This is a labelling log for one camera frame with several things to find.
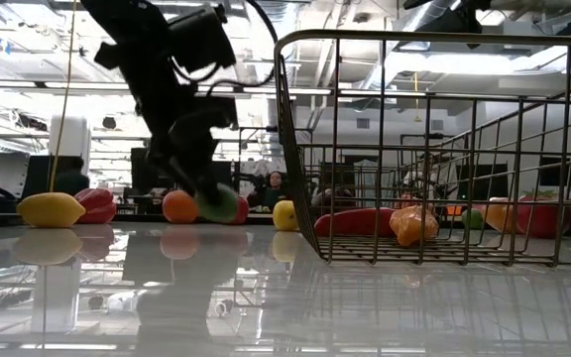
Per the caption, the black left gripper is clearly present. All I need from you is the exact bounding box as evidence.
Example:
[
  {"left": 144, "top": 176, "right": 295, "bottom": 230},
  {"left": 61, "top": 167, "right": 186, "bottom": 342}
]
[{"left": 134, "top": 83, "right": 241, "bottom": 206}]

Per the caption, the orange fruit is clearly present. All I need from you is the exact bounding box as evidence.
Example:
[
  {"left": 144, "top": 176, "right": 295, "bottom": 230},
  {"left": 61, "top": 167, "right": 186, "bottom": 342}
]
[{"left": 162, "top": 189, "right": 200, "bottom": 225}]

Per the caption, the green pear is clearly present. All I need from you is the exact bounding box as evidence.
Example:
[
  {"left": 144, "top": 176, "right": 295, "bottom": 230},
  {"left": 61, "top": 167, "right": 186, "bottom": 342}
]
[{"left": 194, "top": 182, "right": 240, "bottom": 224}]

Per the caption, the red round fruit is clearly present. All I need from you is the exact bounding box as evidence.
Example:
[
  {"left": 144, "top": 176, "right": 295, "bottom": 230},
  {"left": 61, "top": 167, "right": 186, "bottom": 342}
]
[{"left": 233, "top": 195, "right": 251, "bottom": 226}]

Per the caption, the yellow lemon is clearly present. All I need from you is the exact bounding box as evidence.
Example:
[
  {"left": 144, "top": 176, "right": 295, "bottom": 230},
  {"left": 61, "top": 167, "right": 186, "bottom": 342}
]
[
  {"left": 16, "top": 191, "right": 87, "bottom": 229},
  {"left": 272, "top": 199, "right": 299, "bottom": 232}
]

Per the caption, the red chili pepper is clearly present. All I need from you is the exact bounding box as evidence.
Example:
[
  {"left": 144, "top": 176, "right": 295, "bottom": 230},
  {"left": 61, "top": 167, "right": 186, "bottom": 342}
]
[{"left": 313, "top": 206, "right": 399, "bottom": 238}]

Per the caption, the orange carrot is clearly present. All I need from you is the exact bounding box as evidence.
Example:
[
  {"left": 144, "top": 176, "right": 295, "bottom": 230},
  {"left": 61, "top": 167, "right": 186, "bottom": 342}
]
[{"left": 389, "top": 204, "right": 440, "bottom": 248}]

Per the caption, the orange bell pepper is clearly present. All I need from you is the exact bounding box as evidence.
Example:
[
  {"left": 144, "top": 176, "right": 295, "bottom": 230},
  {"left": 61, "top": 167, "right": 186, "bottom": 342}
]
[{"left": 483, "top": 196, "right": 522, "bottom": 234}]

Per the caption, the person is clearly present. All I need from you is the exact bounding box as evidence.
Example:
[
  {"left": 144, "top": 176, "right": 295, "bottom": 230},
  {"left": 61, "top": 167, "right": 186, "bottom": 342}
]
[
  {"left": 55, "top": 157, "right": 91, "bottom": 197},
  {"left": 248, "top": 171, "right": 291, "bottom": 212}
]

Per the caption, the red bell pepper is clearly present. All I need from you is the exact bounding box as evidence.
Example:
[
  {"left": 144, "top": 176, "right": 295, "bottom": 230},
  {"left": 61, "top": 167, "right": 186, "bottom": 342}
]
[{"left": 72, "top": 186, "right": 118, "bottom": 225}]

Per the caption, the green lime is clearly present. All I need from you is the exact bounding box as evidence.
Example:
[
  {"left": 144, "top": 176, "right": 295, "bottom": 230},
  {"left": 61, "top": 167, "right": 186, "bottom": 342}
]
[{"left": 461, "top": 207, "right": 486, "bottom": 231}]

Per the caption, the red-orange bell pepper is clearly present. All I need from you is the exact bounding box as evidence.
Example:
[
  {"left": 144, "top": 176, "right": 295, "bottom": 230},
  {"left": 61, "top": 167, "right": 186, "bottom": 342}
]
[{"left": 515, "top": 190, "right": 571, "bottom": 239}]

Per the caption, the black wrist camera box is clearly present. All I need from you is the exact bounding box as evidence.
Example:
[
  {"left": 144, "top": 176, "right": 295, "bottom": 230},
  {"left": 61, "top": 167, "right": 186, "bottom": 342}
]
[{"left": 169, "top": 3, "right": 238, "bottom": 74}]

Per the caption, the yellow cable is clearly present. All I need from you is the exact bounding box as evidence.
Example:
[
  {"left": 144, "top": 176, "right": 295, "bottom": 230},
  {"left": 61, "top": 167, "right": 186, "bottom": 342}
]
[{"left": 47, "top": 0, "right": 79, "bottom": 193}]

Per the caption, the metal wire basket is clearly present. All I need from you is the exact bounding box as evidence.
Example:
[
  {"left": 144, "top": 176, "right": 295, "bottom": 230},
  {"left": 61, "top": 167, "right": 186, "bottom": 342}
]
[{"left": 274, "top": 28, "right": 571, "bottom": 269}]

